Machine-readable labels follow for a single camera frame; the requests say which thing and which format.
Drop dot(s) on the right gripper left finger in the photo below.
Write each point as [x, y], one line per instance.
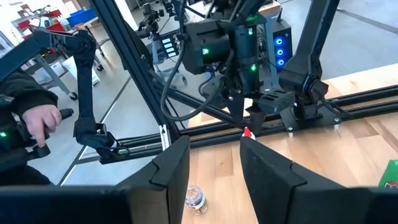
[161, 193]

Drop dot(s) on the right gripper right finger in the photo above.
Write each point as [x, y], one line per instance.
[280, 193]

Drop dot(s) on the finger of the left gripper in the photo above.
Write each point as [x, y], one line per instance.
[256, 119]
[237, 109]

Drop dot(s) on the red food colouring bottle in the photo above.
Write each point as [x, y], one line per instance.
[247, 132]

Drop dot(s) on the green Apple Jacks box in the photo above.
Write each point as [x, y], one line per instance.
[389, 175]

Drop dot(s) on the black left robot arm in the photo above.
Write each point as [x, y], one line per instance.
[311, 46]

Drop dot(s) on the small clear glass jar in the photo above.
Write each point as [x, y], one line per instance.
[196, 200]

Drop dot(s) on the black computer with teal lights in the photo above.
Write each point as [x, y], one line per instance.
[281, 40]

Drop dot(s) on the person's hand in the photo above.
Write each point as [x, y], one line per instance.
[40, 119]

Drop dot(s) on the white trash bin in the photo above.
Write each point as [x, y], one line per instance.
[69, 68]

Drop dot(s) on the blue storage bin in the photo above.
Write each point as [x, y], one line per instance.
[81, 16]

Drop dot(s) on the person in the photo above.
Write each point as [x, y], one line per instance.
[21, 90]

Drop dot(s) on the red storage bin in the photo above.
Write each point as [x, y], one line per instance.
[57, 27]

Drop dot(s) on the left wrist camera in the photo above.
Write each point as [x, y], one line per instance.
[275, 99]

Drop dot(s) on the silver metal bracket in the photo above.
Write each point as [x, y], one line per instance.
[164, 137]

